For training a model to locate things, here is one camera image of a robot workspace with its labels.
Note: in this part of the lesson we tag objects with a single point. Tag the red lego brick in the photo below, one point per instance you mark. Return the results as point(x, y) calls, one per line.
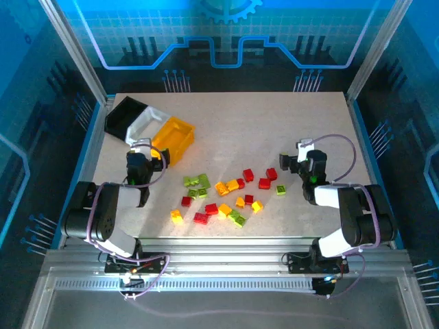
point(248, 175)
point(271, 173)
point(201, 218)
point(211, 208)
point(264, 183)
point(240, 183)
point(186, 201)
point(249, 199)

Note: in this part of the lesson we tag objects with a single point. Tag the yellow plastic bin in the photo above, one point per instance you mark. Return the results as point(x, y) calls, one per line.
point(175, 137)

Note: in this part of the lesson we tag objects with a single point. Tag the green lego brick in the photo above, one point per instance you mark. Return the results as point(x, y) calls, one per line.
point(203, 192)
point(196, 179)
point(204, 180)
point(281, 189)
point(240, 221)
point(235, 215)
point(188, 181)
point(192, 193)

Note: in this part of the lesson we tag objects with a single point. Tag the white plastic bin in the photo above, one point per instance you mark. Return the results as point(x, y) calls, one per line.
point(137, 128)

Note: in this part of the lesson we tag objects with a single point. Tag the yellow lego brick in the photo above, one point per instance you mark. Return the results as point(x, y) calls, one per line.
point(224, 209)
point(240, 202)
point(232, 185)
point(257, 206)
point(222, 188)
point(177, 216)

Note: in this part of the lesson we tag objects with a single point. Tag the black plastic bin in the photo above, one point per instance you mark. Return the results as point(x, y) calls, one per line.
point(120, 118)

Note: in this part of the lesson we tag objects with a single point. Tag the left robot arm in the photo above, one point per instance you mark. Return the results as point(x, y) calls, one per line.
point(106, 205)

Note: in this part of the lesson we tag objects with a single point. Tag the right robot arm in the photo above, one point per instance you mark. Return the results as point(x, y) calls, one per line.
point(363, 212)

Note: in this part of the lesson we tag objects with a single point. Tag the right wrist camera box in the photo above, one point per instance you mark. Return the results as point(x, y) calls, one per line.
point(303, 147)

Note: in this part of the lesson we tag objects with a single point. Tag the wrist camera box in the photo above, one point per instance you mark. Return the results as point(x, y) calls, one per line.
point(140, 142)
point(303, 147)

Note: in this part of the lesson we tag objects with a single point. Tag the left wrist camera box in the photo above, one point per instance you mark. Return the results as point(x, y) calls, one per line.
point(140, 142)

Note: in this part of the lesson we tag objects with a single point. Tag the aluminium side rail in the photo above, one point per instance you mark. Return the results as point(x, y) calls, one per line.
point(96, 137)

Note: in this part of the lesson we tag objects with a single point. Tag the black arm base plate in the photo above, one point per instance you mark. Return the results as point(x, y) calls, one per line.
point(295, 264)
point(157, 260)

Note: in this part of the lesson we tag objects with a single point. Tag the aluminium frame with rails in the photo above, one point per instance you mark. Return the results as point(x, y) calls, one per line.
point(223, 260)

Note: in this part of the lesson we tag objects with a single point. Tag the aluminium corner post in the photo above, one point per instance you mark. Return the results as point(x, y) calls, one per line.
point(378, 48)
point(76, 48)

